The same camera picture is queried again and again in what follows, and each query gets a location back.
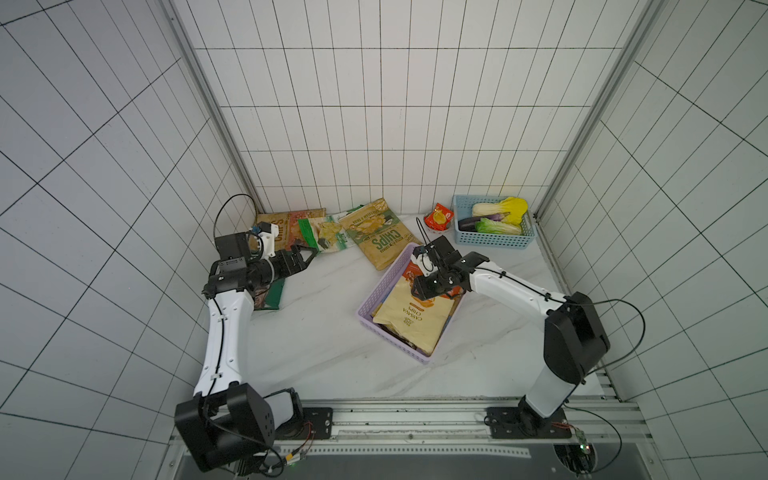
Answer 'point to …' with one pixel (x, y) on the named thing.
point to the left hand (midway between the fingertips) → (303, 261)
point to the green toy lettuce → (490, 227)
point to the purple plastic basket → (373, 294)
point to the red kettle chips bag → (290, 232)
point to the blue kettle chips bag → (391, 330)
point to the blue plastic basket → (462, 207)
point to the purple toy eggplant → (469, 223)
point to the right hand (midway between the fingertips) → (407, 292)
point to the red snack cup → (439, 220)
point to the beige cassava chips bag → (421, 321)
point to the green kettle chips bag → (381, 232)
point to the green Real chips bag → (270, 297)
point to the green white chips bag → (327, 233)
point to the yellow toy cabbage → (516, 207)
